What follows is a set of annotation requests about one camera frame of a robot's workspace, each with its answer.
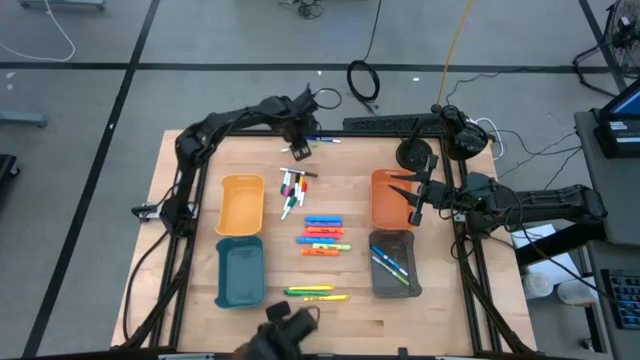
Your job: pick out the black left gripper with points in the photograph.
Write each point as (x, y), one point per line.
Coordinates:
(302, 122)

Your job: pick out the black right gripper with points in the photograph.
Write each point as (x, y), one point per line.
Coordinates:
(442, 197)

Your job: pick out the blue thin marker pen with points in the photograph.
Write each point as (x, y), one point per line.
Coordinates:
(389, 260)
(325, 139)

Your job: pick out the black thin marker pen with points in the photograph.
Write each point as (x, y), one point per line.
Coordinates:
(300, 172)

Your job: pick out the blue thick highlighter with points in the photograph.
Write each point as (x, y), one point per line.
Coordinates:
(316, 240)
(324, 219)

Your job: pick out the purple thick highlighter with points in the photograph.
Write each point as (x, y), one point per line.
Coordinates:
(324, 224)

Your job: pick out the light green thick highlighter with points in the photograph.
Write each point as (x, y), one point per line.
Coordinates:
(332, 247)

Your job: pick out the pink thick highlighter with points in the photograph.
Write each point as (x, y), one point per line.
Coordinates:
(321, 235)

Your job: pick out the green slim highlighter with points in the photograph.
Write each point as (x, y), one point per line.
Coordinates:
(305, 293)

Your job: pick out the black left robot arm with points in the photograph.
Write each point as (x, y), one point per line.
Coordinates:
(225, 120)

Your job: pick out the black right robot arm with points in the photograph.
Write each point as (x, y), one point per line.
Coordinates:
(550, 202)

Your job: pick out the orange plastic bin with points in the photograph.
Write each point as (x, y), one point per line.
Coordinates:
(390, 200)

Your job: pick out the grey translucent plastic bin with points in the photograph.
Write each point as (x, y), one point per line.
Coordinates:
(395, 237)

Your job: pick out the black cap white marker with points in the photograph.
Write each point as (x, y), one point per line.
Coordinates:
(296, 179)

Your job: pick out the red cap white marker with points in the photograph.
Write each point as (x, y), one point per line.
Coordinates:
(304, 187)

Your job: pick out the green cap white marker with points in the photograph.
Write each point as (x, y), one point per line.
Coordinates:
(291, 201)
(284, 189)

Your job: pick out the black power strip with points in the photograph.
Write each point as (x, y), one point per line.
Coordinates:
(380, 123)

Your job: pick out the black gooseneck desk lamp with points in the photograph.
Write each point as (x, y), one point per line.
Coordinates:
(467, 137)

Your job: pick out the yellow plastic bin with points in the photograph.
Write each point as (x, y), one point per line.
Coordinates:
(242, 205)

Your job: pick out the white paper sheet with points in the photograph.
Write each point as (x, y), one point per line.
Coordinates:
(537, 237)

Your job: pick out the black desk support beam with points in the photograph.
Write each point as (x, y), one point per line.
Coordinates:
(560, 242)

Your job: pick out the white lidded cup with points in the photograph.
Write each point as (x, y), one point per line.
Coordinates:
(537, 286)

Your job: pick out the teal plastic bin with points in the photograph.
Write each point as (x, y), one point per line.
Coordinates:
(240, 272)

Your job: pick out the black table clamp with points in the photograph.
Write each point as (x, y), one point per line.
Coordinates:
(402, 353)

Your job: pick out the clear plastic container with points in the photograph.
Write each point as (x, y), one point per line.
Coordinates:
(575, 292)

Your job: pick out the black box with labels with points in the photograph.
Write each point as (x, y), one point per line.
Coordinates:
(607, 145)

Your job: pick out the grey desk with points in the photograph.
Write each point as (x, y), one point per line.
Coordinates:
(620, 175)

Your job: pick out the large monitor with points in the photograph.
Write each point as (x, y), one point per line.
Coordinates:
(627, 105)

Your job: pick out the black keyboard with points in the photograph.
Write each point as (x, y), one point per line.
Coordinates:
(625, 300)

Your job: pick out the black floor fan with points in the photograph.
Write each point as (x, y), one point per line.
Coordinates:
(625, 37)

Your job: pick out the grey furniture base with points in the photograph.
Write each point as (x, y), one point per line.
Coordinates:
(65, 4)

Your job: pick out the grey furniture foot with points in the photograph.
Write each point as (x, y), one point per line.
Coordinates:
(22, 119)

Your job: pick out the black wheeled object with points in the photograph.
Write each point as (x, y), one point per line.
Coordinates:
(7, 167)

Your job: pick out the black aluminium table frame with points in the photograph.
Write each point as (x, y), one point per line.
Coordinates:
(360, 133)

